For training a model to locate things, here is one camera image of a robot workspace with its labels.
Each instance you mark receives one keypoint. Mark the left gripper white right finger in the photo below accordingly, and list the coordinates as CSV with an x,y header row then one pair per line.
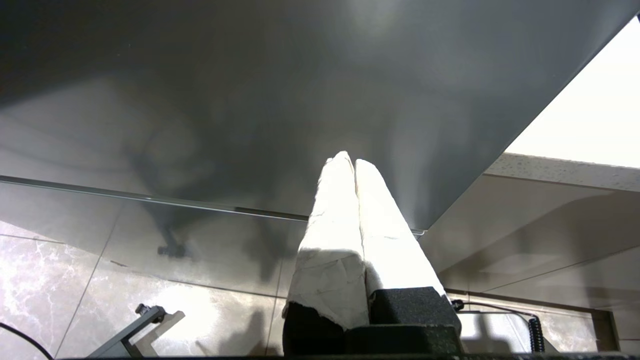
x,y
390,250

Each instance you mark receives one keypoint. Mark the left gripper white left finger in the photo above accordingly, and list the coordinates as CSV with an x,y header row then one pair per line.
x,y
330,240

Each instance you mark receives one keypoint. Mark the under-counter cabinet front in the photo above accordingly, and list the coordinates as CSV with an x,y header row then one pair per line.
x,y
525,235

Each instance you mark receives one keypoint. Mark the grey glossy cabinet door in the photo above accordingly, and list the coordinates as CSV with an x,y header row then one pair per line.
x,y
200,75

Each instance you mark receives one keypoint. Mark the grey metal bracket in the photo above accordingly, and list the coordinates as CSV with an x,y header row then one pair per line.
x,y
135,330

